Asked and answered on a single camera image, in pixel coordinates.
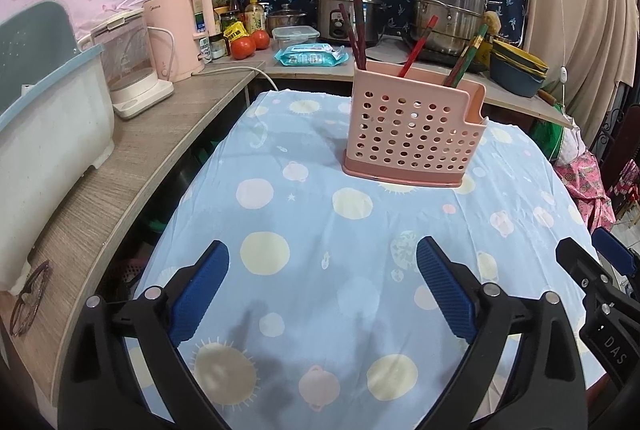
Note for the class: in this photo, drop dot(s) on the dark red chopstick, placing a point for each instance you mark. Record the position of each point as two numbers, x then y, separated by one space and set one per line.
361 34
352 38

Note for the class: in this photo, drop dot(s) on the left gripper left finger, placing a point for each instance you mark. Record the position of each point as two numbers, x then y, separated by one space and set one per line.
192 289

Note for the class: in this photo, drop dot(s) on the white dish rack bin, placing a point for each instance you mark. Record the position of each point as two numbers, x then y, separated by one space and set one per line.
57 120

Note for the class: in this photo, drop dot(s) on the red tomatoes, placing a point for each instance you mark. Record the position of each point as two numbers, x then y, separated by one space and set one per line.
244 47

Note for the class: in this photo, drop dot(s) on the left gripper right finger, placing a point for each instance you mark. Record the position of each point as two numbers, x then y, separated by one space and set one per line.
453 286

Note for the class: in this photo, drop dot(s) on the pink electric kettle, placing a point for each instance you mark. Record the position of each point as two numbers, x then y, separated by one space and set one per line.
176 29

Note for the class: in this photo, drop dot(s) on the beige curtain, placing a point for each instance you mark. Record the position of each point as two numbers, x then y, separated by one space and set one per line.
590 47

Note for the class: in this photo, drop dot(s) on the stacked blue yellow bowls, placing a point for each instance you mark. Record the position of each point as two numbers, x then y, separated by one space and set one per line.
516 70

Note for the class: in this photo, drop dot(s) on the green chopstick gold band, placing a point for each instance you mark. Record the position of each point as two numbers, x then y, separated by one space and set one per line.
477 40

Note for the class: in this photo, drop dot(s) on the pink perforated utensil basket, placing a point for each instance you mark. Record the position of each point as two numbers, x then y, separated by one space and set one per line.
412 130

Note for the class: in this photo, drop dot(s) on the large steel steamer pot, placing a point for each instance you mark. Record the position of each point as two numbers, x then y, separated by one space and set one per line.
457 22

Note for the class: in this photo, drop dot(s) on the eyeglasses on counter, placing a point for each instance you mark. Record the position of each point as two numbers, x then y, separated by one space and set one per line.
28 300

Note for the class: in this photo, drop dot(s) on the small steel pot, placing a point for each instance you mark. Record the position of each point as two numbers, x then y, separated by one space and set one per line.
285 16

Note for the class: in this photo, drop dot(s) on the condiment bottles group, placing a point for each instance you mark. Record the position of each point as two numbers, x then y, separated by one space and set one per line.
232 23

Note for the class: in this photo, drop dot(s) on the wet wipes pack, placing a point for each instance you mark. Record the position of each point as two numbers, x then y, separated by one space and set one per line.
315 54

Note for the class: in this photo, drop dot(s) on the pink floral fabric pile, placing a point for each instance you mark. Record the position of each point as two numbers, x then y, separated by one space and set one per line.
599 205

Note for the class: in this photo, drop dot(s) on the clear food container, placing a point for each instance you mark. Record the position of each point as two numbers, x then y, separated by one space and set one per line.
284 36

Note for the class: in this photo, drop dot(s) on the wooden counter shelf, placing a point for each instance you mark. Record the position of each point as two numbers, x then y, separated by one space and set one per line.
84 233

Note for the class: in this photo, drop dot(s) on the steel rice cooker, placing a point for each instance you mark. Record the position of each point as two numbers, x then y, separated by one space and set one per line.
332 27

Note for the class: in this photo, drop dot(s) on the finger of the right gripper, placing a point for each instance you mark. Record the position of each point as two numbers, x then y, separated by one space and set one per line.
583 269
622 259

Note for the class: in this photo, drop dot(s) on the blue spotted tablecloth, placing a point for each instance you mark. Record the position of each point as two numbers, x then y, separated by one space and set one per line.
323 320

